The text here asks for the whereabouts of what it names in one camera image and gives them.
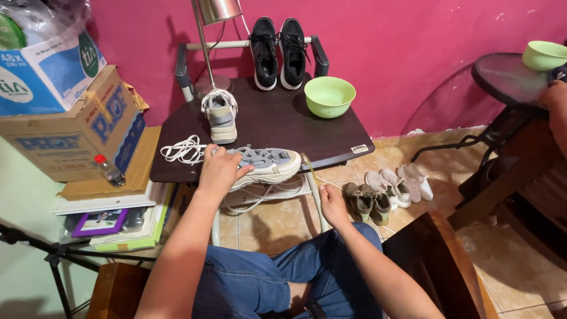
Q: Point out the person's left hand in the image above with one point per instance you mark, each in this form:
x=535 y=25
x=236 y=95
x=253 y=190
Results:
x=219 y=172

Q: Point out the person's right hand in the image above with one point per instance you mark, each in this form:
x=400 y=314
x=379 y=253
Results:
x=334 y=208

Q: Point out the clear yellow brush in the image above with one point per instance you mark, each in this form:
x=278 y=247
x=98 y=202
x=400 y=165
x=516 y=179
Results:
x=308 y=166

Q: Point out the grey beige unlaced sneaker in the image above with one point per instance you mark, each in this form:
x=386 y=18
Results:
x=270 y=164

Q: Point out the olive sneaker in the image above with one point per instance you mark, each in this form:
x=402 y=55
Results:
x=380 y=208
x=358 y=204

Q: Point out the white shoelace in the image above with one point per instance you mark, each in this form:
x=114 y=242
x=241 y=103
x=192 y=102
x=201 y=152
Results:
x=184 y=150

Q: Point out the white sneaker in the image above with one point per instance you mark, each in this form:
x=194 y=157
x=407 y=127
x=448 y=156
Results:
x=401 y=192
x=376 y=181

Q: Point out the grey beige laced sneaker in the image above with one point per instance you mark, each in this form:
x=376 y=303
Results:
x=220 y=117

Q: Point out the dark wooden small table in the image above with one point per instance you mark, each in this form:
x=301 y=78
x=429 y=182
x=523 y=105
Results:
x=283 y=128

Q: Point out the pale pink shoe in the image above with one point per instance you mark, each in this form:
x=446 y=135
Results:
x=423 y=181
x=409 y=184

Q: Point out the flat brown cardboard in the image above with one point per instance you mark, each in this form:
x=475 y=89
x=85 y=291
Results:
x=139 y=168

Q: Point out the silver desk lamp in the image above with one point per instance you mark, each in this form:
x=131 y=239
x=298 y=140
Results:
x=212 y=82

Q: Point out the stack of books and papers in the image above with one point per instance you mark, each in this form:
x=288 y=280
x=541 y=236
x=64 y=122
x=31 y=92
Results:
x=133 y=226

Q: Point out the red capped plastic bottle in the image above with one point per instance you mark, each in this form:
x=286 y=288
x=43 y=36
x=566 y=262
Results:
x=110 y=172

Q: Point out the green plastic bowl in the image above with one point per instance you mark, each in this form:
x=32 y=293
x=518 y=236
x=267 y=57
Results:
x=330 y=97
x=544 y=55

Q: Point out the person's blue denim shorts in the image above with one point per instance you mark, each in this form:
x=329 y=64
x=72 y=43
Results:
x=248 y=283

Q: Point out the dark wooden board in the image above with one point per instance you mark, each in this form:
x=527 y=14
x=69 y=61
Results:
x=434 y=270

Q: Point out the black sneaker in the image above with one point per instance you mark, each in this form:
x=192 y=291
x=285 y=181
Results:
x=292 y=57
x=264 y=57

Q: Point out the brown wooden seat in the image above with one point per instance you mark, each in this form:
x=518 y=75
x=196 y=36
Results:
x=117 y=290

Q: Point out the brown cardboard carton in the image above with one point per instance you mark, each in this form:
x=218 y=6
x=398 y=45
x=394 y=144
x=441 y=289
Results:
x=66 y=137

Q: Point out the black tripod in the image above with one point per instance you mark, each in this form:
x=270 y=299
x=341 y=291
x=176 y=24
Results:
x=55 y=257

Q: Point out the brown wooden chair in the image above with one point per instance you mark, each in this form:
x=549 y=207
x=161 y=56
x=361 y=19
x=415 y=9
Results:
x=522 y=177

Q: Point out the blue white carton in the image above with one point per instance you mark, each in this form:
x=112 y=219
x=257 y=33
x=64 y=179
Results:
x=48 y=75

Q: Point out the round glass table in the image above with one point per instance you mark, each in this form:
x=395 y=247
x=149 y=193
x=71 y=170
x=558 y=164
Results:
x=505 y=79

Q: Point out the clear plastic bag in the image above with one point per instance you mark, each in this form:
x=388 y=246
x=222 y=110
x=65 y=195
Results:
x=48 y=17

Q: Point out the purple picture frame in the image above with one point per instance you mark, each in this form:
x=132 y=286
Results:
x=99 y=223

